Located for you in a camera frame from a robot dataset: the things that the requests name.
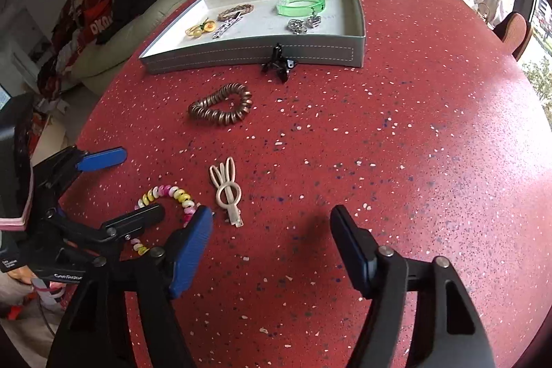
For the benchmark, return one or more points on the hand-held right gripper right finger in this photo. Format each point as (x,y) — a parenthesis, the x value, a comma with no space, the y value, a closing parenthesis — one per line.
(356,258)

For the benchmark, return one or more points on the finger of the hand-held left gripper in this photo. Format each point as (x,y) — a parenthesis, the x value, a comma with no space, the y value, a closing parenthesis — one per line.
(103,159)
(138,219)

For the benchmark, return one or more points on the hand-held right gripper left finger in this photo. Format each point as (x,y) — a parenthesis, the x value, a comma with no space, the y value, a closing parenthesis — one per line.
(192,253)

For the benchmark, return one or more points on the beige rabbit hair clip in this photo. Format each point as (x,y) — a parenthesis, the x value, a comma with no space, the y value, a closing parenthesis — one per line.
(235,217)

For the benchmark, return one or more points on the silver rhinestone hair clip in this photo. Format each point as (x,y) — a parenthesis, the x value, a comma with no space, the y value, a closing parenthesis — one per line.
(222,31)

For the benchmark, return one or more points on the brown braided hair band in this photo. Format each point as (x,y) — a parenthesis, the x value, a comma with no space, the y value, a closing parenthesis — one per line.
(235,12)

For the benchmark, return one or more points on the grey rectangular tray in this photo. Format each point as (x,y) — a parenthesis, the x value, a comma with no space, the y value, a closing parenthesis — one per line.
(267,29)

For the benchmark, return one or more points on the silver ornament brooch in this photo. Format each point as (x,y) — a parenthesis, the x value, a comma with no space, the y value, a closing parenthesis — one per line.
(314,21)
(297,26)

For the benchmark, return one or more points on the pale green sofa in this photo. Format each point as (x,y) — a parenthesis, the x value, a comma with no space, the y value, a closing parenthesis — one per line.
(133,29)

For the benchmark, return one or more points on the pile of red clothes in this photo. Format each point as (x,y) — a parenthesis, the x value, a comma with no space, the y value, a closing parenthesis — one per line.
(97,19)

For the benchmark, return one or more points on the black claw hair clip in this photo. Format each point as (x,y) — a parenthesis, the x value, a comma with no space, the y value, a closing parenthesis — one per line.
(278,64)

